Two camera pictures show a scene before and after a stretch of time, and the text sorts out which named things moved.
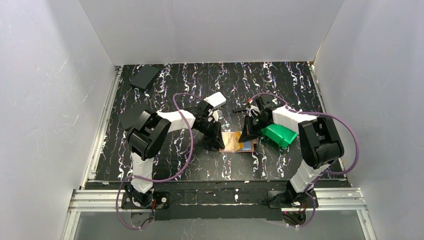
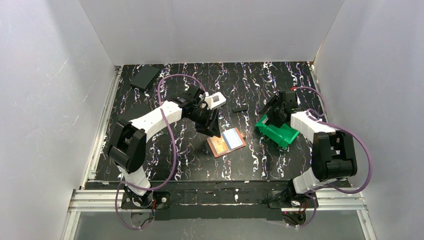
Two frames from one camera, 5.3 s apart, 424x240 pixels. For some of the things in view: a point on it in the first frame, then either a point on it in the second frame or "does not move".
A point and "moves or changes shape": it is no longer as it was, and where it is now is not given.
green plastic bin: [279, 135] does not move
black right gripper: [251, 127] to [274, 112]
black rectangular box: [144, 77] does not move
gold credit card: [227, 140] moves or changes shape
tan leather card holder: [231, 140] moves or changes shape
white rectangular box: [216, 100] does not move
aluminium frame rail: [330, 199] does not move
